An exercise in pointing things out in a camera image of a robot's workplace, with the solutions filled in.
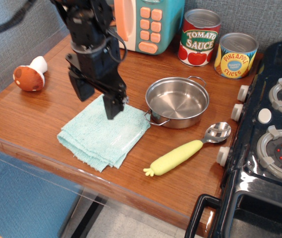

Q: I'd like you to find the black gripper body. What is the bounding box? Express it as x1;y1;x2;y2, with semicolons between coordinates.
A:
66;37;127;103

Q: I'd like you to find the spoon with yellow-green handle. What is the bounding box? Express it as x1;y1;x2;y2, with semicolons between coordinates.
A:
143;122;231;177

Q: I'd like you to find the tomato sauce can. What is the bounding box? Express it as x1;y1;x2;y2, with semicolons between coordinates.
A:
178;8;222;66

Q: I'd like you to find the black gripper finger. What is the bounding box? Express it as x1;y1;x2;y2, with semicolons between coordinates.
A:
103;95;125;120
68;70;95;102

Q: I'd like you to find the teal toy microwave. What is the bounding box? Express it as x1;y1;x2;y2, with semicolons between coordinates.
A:
106;0;185;55

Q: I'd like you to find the pineapple slices can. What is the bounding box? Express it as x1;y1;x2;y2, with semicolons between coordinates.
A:
214;32;259;79

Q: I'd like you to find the light blue napkin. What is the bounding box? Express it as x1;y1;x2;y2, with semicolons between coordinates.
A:
57;95;150;172

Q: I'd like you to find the black braided cable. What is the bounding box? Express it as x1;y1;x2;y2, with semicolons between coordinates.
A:
0;0;37;42

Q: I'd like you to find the dark blue toy stove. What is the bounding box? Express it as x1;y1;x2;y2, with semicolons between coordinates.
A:
185;42;282;238

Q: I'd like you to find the brown plush mushroom toy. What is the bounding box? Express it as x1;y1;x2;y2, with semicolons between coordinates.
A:
13;56;48;92

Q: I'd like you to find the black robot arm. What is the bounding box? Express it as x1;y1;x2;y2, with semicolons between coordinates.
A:
52;0;128;119

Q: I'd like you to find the small steel pot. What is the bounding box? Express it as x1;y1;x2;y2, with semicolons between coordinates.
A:
144;76;210;129

